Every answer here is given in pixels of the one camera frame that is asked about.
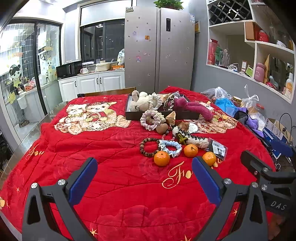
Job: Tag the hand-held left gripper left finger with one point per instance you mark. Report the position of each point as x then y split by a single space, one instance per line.
84 183

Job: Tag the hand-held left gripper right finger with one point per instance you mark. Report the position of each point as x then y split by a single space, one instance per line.
205 180

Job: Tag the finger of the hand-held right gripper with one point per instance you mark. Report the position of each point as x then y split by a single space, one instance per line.
252 161

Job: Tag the tangerine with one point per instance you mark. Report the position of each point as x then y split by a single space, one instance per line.
161 158
209 158
191 150

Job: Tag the white fluffy claw clip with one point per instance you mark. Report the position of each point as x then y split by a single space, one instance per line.
196 140

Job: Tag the blue white crochet scrunchie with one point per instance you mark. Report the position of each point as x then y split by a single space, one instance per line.
175 146

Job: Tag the olive green hair clip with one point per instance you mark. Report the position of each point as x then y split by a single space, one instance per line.
182 139

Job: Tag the brown heart ornament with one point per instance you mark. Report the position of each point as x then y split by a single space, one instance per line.
162 128

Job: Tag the dark shallow cardboard box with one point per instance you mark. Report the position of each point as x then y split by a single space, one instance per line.
136 115

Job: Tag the pink white crochet scrunchie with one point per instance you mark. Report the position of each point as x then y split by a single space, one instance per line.
144 120

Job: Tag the blue white cardboard box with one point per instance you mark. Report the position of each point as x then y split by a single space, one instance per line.
275 136

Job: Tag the black barcode packet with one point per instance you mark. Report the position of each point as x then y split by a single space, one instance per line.
218 148

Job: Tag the red printed blanket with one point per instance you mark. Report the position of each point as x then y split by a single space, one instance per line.
115 162

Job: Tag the plastic bags with food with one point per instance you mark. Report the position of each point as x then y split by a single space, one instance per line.
251 121

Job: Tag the white round disc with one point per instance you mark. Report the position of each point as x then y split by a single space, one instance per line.
193 128

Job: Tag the blue plastic bag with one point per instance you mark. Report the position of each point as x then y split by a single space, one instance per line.
225 106

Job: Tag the magenta fluffy hair accessory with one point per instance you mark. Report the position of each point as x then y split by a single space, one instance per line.
192 107

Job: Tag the cream bottle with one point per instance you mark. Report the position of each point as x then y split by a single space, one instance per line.
289 85

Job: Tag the pink case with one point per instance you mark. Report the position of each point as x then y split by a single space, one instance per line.
260 73

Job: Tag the wooden chair back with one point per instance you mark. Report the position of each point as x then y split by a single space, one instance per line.
111 92

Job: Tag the cream plush toy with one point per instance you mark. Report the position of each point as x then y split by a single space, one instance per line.
138 102

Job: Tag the white kitchen cabinet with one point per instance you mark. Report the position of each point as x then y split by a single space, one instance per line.
90 83

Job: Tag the green gift box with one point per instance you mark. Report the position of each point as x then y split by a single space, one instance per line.
218 56

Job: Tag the white mug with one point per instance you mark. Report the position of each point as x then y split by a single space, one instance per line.
83 70

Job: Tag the black microwave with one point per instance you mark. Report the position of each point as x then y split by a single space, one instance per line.
66 70

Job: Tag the red gift box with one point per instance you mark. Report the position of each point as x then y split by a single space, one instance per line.
212 52

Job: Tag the cream basin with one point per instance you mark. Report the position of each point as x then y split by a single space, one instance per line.
103 66

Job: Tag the cartoon girl sticker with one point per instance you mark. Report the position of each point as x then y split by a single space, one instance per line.
15 78

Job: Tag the red jar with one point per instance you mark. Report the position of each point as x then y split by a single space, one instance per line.
263 36

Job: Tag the brown box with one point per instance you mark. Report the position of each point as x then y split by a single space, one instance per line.
249 31

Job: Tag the printed plastic bag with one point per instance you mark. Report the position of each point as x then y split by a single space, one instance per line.
120 56

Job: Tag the silver double-door refrigerator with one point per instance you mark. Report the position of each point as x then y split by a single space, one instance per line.
148 58

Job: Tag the dark kitchen window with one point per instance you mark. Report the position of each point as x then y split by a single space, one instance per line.
104 41

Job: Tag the glass sliding door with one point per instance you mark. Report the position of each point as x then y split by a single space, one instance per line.
27 46

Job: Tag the wine rack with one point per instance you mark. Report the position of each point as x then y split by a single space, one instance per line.
229 11

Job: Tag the potted plant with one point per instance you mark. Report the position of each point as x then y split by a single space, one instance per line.
167 4

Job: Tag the white wall shelf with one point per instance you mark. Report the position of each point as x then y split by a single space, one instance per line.
251 42

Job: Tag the yellow wall box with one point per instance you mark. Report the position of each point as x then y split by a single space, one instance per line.
197 27

